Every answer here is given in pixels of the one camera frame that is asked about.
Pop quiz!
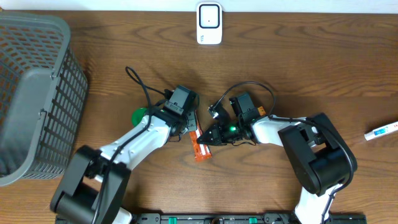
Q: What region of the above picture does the small orange white box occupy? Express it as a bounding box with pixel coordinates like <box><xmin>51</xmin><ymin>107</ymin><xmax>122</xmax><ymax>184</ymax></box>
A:
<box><xmin>257</xmin><ymin>106</ymin><xmax>266</xmax><ymax>116</ymax></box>

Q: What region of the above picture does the grey plastic mesh basket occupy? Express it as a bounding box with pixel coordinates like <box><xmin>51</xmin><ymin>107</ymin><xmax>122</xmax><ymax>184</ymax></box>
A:
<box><xmin>1</xmin><ymin>11</ymin><xmax>88</xmax><ymax>186</ymax></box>

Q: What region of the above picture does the green lid jar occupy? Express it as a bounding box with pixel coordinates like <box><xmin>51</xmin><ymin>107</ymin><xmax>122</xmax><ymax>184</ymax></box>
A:
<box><xmin>131</xmin><ymin>108</ymin><xmax>147</xmax><ymax>126</ymax></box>

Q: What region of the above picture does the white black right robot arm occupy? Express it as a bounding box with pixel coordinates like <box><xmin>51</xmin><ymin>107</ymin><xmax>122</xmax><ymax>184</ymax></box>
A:
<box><xmin>197</xmin><ymin>93</ymin><xmax>358</xmax><ymax>223</ymax></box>

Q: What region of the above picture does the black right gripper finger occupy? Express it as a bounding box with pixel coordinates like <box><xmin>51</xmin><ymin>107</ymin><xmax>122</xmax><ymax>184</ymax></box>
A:
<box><xmin>197</xmin><ymin>124</ymin><xmax>218</xmax><ymax>146</ymax></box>
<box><xmin>208</xmin><ymin>103</ymin><xmax>231</xmax><ymax>124</ymax></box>

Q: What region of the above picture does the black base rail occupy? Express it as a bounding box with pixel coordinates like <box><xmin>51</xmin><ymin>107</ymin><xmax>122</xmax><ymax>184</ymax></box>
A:
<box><xmin>55</xmin><ymin>212</ymin><xmax>368</xmax><ymax>224</ymax></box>

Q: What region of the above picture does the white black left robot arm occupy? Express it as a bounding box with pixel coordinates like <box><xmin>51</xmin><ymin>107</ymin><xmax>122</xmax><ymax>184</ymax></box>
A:
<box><xmin>50</xmin><ymin>85</ymin><xmax>198</xmax><ymax>223</ymax></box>

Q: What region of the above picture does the white blue tube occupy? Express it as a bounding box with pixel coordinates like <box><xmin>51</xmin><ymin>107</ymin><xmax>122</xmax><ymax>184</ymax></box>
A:
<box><xmin>364</xmin><ymin>121</ymin><xmax>398</xmax><ymax>141</ymax></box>

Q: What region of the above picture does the orange snack bar wrapper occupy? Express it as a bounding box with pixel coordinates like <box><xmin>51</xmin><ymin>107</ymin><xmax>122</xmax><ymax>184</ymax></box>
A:
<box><xmin>189</xmin><ymin>121</ymin><xmax>212</xmax><ymax>162</ymax></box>

